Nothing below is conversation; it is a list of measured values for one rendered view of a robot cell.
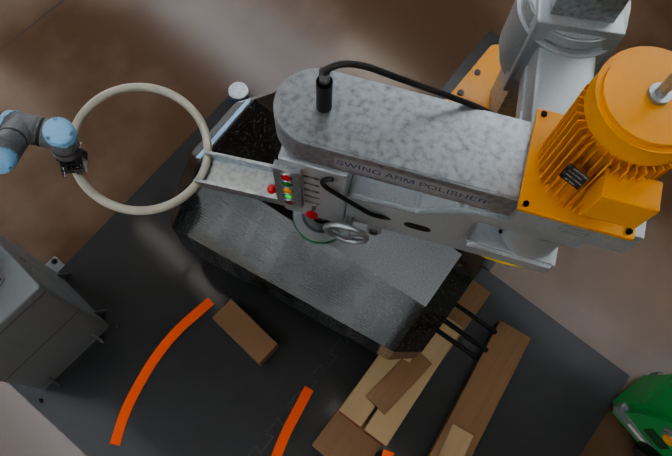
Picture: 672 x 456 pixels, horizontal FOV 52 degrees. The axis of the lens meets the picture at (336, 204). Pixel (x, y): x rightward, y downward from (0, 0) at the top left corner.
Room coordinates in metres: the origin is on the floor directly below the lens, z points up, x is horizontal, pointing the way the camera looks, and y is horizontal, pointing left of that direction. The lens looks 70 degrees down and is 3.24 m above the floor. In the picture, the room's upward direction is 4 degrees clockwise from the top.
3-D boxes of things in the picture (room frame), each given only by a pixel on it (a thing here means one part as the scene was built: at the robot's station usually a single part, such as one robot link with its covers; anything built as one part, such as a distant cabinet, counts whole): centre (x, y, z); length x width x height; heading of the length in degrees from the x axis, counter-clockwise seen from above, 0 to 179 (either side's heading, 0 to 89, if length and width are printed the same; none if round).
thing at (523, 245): (0.68, -0.60, 1.34); 0.19 x 0.19 x 0.20
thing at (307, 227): (0.81, 0.05, 0.84); 0.21 x 0.21 x 0.01
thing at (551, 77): (1.12, -0.66, 1.36); 0.74 x 0.34 x 0.25; 173
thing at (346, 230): (0.67, -0.04, 1.19); 0.15 x 0.10 x 0.15; 78
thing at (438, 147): (0.74, -0.29, 1.61); 0.96 x 0.25 x 0.17; 78
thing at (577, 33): (1.32, -0.68, 1.36); 0.35 x 0.35 x 0.41
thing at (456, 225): (0.72, -0.33, 1.30); 0.74 x 0.23 x 0.49; 78
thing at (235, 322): (0.47, 0.37, 0.07); 0.30 x 0.12 x 0.12; 51
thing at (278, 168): (0.72, 0.14, 1.37); 0.08 x 0.03 x 0.28; 78
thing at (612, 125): (0.66, -0.59, 1.89); 0.31 x 0.28 x 0.40; 168
